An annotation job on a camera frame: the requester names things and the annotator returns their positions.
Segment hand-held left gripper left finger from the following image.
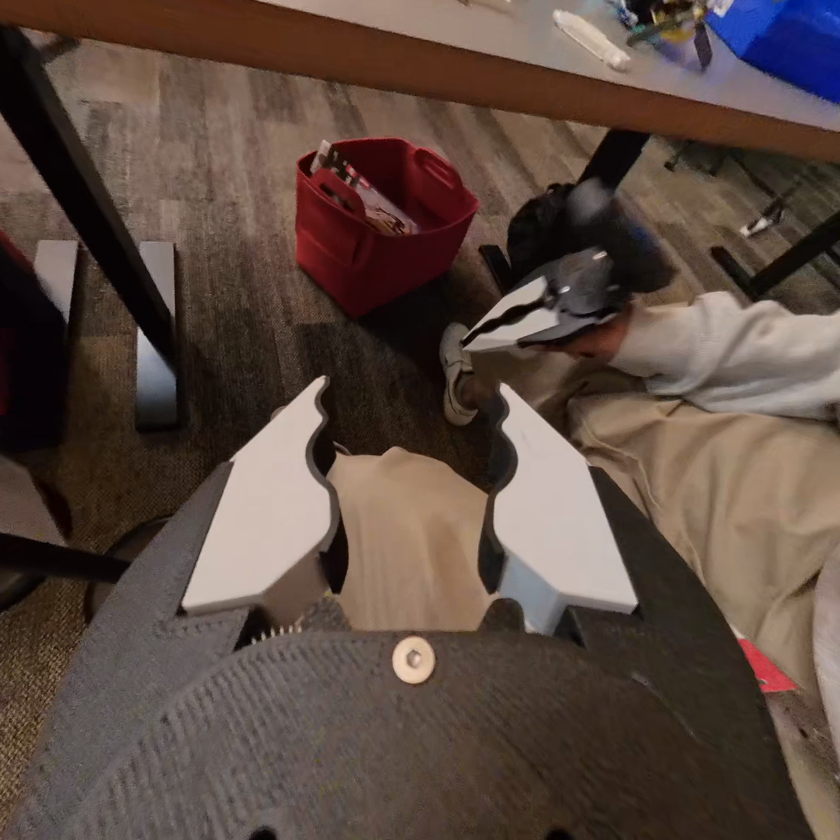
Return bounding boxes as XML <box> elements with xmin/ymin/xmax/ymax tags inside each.
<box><xmin>179</xmin><ymin>375</ymin><xmax>343</xmax><ymax>627</ymax></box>

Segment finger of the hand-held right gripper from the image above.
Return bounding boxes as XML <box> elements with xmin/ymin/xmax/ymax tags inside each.
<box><xmin>461</xmin><ymin>274</ymin><xmax>560</xmax><ymax>345</ymax></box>
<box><xmin>465</xmin><ymin>307</ymin><xmax>564</xmax><ymax>357</ymax></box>

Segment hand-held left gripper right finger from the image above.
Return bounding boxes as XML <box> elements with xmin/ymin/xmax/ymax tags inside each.
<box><xmin>480</xmin><ymin>384</ymin><xmax>640</xmax><ymax>636</ymax></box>

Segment person's right forearm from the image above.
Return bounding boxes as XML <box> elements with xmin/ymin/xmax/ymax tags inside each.
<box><xmin>607</xmin><ymin>290</ymin><xmax>840</xmax><ymax>421</ymax></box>

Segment person's right hand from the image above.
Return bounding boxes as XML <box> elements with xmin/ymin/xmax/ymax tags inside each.
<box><xmin>567</xmin><ymin>305</ymin><xmax>636</xmax><ymax>361</ymax></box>

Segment black backpack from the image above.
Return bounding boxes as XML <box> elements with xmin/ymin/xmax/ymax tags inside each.
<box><xmin>505</xmin><ymin>182</ymin><xmax>581</xmax><ymax>277</ymax></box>

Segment white shoe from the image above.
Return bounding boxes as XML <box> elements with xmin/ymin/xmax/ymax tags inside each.
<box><xmin>438</xmin><ymin>322</ymin><xmax>501</xmax><ymax>427</ymax></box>

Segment black table leg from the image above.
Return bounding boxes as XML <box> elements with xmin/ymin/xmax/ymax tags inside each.
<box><xmin>0</xmin><ymin>26</ymin><xmax>183</xmax><ymax>433</ymax></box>
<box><xmin>478</xmin><ymin>128</ymin><xmax>652</xmax><ymax>294</ymax></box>
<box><xmin>710</xmin><ymin>210</ymin><xmax>840</xmax><ymax>301</ymax></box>

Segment red fabric basket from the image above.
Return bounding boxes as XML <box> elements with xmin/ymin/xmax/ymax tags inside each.
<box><xmin>294</xmin><ymin>136</ymin><xmax>481</xmax><ymax>320</ymax></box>

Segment printed packets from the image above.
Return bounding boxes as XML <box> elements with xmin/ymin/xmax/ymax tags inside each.
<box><xmin>308</xmin><ymin>141</ymin><xmax>421</xmax><ymax>237</ymax></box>

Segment dark chair base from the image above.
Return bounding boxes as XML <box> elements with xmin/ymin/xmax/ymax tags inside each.
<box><xmin>0</xmin><ymin>517</ymin><xmax>173</xmax><ymax>624</ymax></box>

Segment white plastic bottle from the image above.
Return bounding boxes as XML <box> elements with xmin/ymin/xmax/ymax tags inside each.
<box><xmin>551</xmin><ymin>8</ymin><xmax>632</xmax><ymax>73</ymax></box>

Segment red packet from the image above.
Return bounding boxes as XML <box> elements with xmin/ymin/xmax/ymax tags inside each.
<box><xmin>737</xmin><ymin>638</ymin><xmax>799</xmax><ymax>695</ymax></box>

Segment blue storage bin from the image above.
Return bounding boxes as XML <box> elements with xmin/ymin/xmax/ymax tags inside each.
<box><xmin>704</xmin><ymin>0</ymin><xmax>840</xmax><ymax>106</ymax></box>

